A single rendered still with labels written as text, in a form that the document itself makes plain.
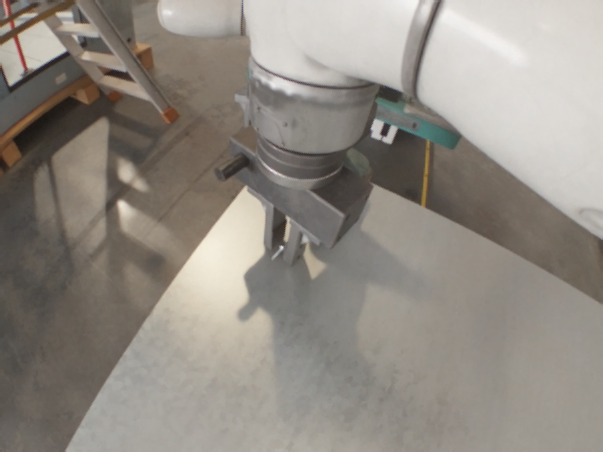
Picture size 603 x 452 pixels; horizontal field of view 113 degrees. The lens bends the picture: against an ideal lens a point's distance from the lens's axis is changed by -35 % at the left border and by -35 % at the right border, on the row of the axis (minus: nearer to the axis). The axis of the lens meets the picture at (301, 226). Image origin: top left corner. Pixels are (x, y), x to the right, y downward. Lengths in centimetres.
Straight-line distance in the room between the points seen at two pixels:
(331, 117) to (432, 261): 31
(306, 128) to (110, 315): 103
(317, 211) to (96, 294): 104
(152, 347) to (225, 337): 8
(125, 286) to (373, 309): 94
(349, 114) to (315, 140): 3
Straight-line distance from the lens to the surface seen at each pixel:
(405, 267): 42
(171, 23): 60
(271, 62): 18
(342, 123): 20
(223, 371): 34
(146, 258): 119
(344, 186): 25
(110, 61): 160
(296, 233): 31
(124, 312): 113
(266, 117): 21
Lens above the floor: 98
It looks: 54 degrees down
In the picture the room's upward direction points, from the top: 13 degrees clockwise
